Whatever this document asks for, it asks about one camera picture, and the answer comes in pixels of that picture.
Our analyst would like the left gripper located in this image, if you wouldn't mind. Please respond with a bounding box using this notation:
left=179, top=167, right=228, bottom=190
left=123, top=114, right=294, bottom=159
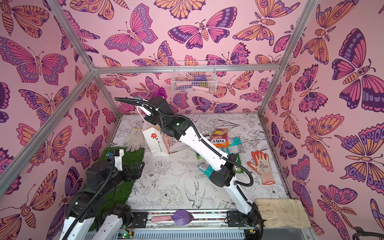
left=99, top=161, right=144, bottom=198

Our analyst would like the purple snack packet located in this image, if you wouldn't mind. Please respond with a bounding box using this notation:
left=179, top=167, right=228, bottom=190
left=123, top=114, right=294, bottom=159
left=147, top=87, right=168, bottom=100

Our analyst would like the green Fox's spring tea bag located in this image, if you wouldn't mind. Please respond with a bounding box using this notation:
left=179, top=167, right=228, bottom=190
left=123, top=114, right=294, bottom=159
left=234, top=154, right=244, bottom=174

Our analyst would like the teal candy bag with red label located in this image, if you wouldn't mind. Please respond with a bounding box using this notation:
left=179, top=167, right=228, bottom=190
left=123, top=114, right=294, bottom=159
left=197, top=162, right=214, bottom=178

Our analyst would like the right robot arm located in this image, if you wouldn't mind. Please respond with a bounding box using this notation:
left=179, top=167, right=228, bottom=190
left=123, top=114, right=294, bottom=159
left=114, top=97, right=264, bottom=230

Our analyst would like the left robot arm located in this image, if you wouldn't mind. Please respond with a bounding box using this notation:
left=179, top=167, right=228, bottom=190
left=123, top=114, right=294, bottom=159
left=60, top=149, right=145, bottom=240

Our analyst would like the white paper gift bag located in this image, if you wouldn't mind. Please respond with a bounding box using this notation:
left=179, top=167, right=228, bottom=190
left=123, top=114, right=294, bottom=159
left=137, top=107, right=172, bottom=157

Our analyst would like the green rainbow candy bag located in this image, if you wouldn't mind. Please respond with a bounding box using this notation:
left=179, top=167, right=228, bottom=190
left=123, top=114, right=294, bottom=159
left=196, top=152, right=205, bottom=160

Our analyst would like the orange Fox's fruits candy bag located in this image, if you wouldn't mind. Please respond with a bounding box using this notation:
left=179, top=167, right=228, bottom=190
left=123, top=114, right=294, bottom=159
left=210, top=128, right=230, bottom=148

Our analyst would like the teal mint candy bag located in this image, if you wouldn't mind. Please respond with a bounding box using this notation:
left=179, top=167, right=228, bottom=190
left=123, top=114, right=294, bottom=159
left=221, top=138, right=244, bottom=154

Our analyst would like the green artificial grass mat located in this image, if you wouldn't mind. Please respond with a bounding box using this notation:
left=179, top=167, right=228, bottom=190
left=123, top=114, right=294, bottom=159
left=90, top=148, right=145, bottom=231

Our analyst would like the grey knit glove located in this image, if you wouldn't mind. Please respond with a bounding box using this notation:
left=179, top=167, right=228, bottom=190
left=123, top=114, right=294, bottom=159
left=123, top=128, right=145, bottom=152

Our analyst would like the purple trowel in basket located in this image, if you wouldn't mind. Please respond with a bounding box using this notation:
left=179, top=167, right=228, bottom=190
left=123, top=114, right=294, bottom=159
left=174, top=75, right=210, bottom=92

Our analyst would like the purple garden trowel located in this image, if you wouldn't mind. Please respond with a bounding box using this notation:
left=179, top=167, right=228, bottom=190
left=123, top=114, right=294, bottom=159
left=151, top=210, right=195, bottom=226

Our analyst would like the orange and white garden glove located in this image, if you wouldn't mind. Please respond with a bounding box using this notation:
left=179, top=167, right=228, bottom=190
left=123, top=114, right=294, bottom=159
left=247, top=151, right=276, bottom=186

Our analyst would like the beige work glove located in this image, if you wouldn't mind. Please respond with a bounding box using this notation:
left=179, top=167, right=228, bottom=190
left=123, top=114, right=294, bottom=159
left=255, top=198, right=312, bottom=229

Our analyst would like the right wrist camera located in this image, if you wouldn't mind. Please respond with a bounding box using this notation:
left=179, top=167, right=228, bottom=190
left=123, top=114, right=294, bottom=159
left=137, top=102, right=153, bottom=118

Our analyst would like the white wire basket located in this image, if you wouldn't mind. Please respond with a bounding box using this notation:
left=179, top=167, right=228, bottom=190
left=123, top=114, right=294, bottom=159
left=170, top=60, right=218, bottom=94

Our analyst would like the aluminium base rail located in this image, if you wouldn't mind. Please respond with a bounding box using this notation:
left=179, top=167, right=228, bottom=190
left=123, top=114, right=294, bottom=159
left=83, top=208, right=301, bottom=240

